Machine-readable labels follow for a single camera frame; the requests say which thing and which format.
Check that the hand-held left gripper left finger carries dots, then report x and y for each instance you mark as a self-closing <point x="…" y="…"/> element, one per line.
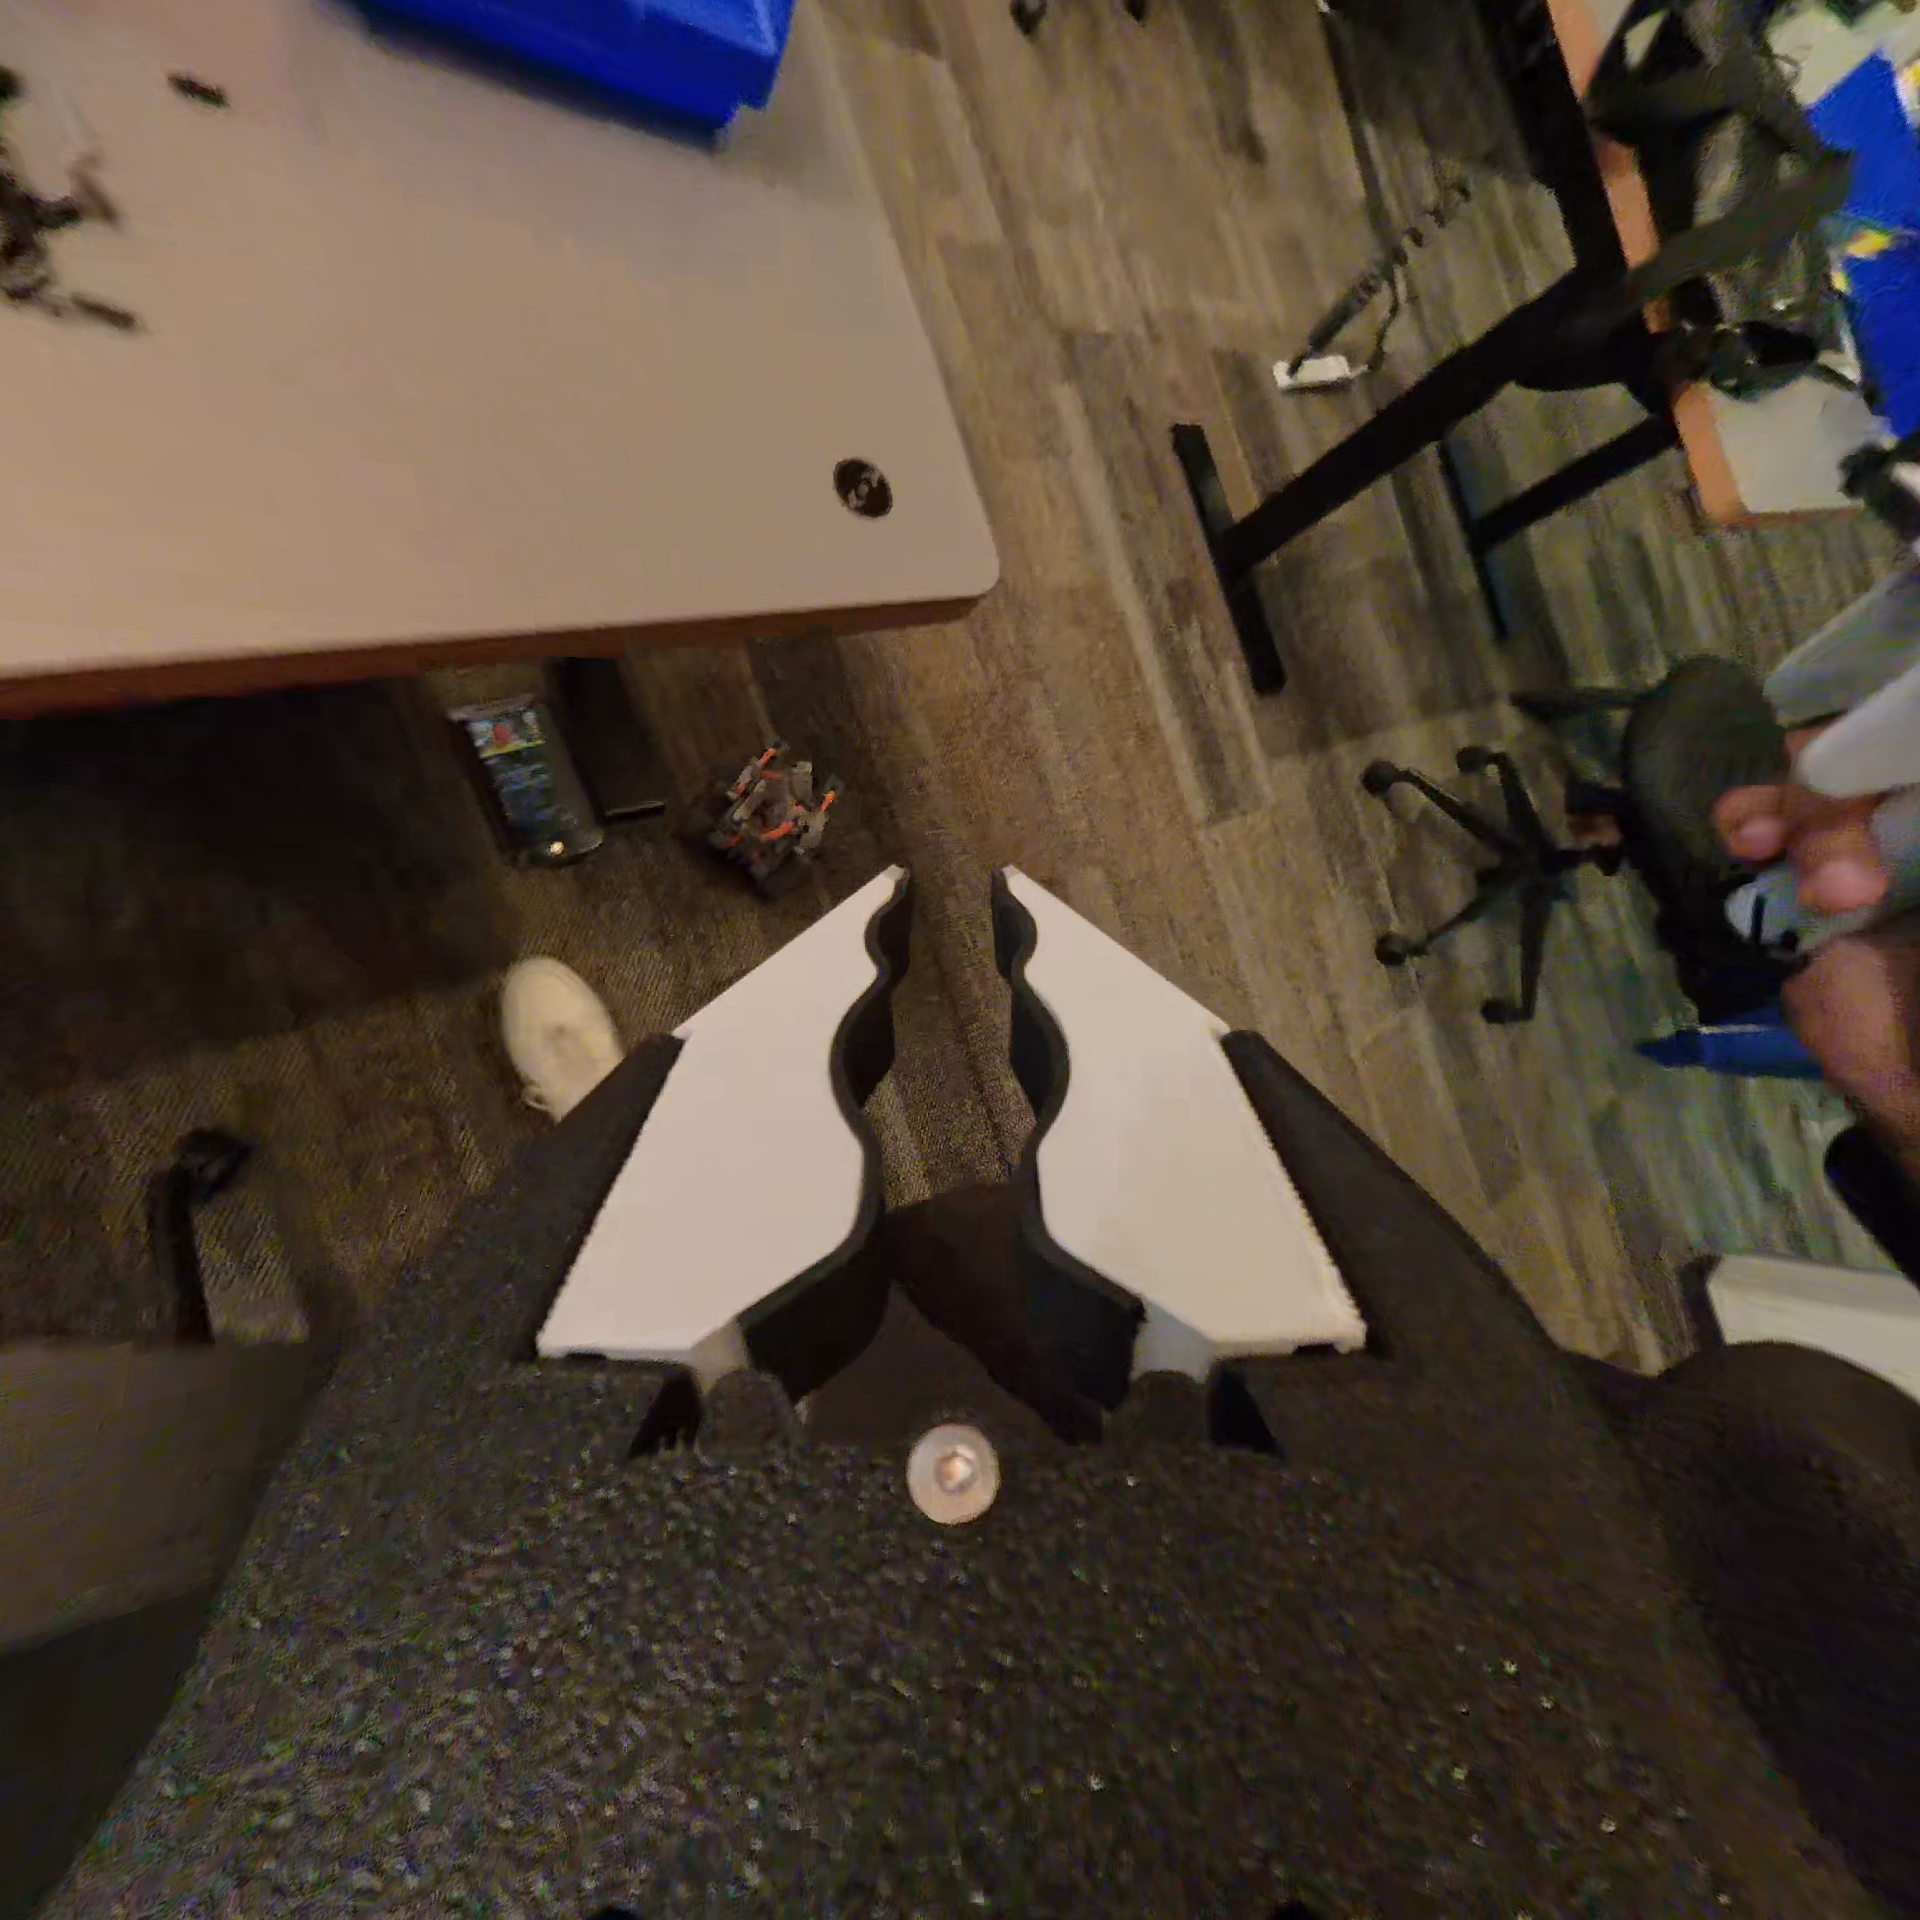
<point x="720" y="1188"/>

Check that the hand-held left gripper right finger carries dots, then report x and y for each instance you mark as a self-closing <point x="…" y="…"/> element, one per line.
<point x="1185" y="1188"/>

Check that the person's right hand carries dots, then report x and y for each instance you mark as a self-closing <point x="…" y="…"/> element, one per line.
<point x="1824" y="857"/>

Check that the black office chair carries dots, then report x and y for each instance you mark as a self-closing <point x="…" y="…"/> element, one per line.
<point x="1696" y="748"/>

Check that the person's white shoe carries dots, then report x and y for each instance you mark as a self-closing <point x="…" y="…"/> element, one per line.
<point x="559" y="1036"/>

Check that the blue jacket white stripes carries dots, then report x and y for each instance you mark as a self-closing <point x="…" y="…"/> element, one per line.
<point x="1742" y="1051"/>

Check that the small toy brick vehicle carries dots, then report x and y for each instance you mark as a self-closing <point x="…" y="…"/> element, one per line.
<point x="773" y="818"/>

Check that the dark canister with label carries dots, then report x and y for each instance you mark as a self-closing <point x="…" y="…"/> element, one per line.
<point x="517" y="781"/>

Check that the black table leg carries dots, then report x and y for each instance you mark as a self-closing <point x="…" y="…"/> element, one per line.
<point x="616" y="736"/>

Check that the black bag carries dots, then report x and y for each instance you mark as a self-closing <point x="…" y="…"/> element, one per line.
<point x="1724" y="119"/>

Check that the blue plastic bin with tag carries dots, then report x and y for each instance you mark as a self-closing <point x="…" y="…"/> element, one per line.
<point x="597" y="44"/>

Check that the pile of black red pins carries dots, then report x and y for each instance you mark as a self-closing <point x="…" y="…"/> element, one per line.
<point x="38" y="227"/>

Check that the small black toy pin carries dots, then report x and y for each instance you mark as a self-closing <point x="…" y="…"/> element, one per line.
<point x="196" y="91"/>

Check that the desk with black frame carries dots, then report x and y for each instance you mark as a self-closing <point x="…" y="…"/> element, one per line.
<point x="1411" y="436"/>

